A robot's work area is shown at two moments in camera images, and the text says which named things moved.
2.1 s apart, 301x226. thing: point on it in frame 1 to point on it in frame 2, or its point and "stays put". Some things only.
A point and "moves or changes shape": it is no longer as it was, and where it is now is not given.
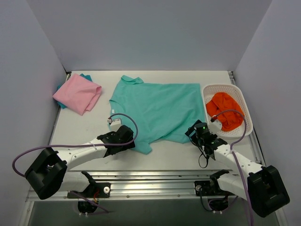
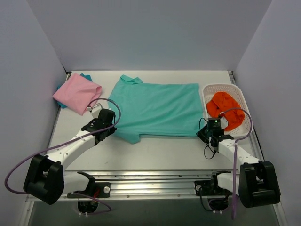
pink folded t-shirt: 79,93 stays put
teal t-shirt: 158,112 moves or changes shape
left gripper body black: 128,137 to 103,133
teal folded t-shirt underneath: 62,106 stays put
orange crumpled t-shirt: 227,109 stays put
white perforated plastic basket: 209,91 stays put
